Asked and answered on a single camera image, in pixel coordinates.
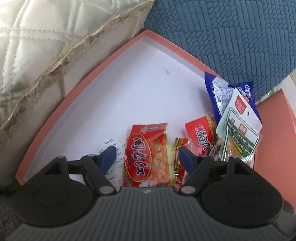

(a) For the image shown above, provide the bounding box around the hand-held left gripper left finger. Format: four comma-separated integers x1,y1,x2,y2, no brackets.
43,146,117,195

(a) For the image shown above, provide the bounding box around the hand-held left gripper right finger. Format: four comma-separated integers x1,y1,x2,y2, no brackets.
179,146,255,195

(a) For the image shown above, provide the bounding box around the red oval label snack packet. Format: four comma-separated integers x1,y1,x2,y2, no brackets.
122,122,176,188

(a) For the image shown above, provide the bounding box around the shallow pink box lid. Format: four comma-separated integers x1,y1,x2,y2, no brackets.
15,29,257,188

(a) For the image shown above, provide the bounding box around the deep pink box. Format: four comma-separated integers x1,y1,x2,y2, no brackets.
253,89,296,207

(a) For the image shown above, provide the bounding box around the red yellow snack packet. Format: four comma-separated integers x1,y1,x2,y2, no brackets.
173,137,189,193

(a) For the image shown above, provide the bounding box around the dark snack packet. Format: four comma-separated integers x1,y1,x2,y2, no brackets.
205,136,223,161

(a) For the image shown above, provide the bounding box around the red white snack packet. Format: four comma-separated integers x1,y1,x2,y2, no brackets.
184,115,218,156

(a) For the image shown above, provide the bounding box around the green label snack packet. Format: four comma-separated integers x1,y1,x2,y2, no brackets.
216,88,263,165

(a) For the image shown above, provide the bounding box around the cream quilted bed cover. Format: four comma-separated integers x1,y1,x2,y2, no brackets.
0,0,156,188

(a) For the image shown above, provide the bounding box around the blue textured chair cushion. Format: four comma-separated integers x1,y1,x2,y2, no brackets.
142,0,296,102

